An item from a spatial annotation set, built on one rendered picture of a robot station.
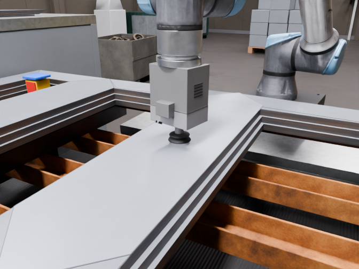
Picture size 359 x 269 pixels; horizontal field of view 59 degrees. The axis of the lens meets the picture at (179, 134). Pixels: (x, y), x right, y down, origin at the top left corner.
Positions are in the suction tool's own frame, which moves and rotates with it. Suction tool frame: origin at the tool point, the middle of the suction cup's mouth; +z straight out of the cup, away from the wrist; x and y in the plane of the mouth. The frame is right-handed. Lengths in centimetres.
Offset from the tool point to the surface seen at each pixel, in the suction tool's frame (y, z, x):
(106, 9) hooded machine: -702, -11, 549
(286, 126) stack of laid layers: 10.3, 2.0, 27.6
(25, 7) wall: -748, -17, 350
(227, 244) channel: 12.8, 15.6, -1.7
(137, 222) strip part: 11.5, -0.8, -21.9
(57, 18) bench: -89, -19, 32
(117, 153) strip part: -4.5, -0.8, -11.2
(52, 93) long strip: -48.9, -0.9, 2.8
